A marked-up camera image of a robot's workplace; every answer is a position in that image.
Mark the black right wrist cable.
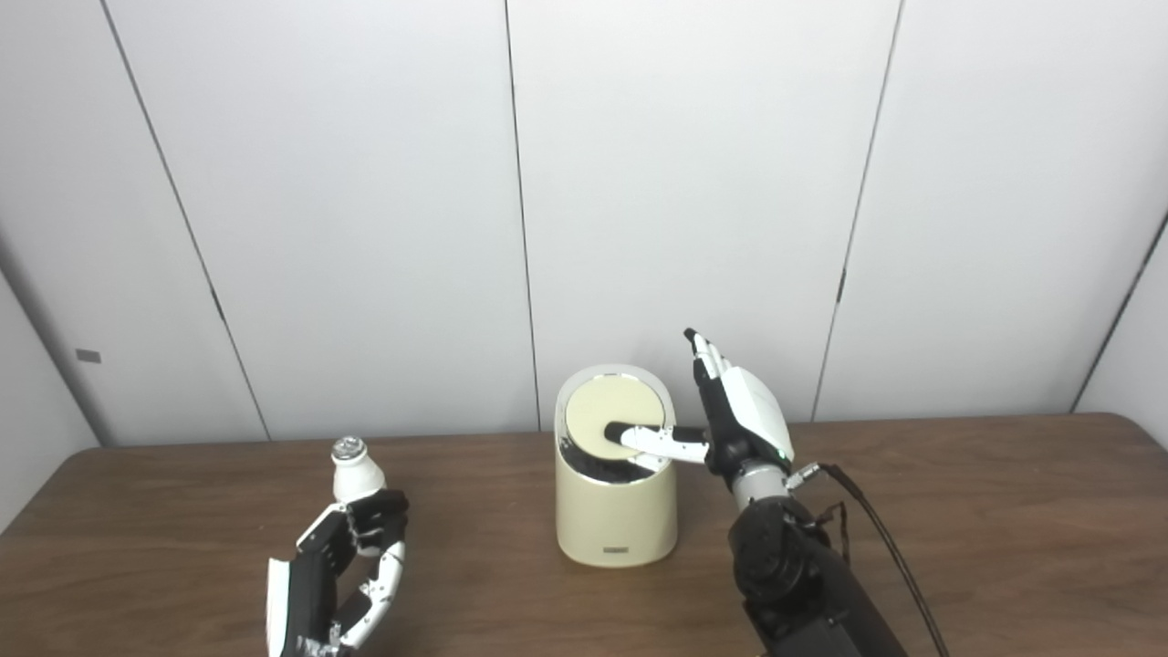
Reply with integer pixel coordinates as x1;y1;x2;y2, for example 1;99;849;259
789;463;950;657

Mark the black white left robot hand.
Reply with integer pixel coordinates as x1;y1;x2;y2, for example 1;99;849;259
266;489;410;657

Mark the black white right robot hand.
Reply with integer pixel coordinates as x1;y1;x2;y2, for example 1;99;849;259
604;328;795;480

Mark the small white plastic bottle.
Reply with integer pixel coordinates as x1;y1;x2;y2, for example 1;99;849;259
330;436;386;558

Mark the cream-colored bin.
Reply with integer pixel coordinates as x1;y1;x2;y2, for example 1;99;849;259
554;364;679;568

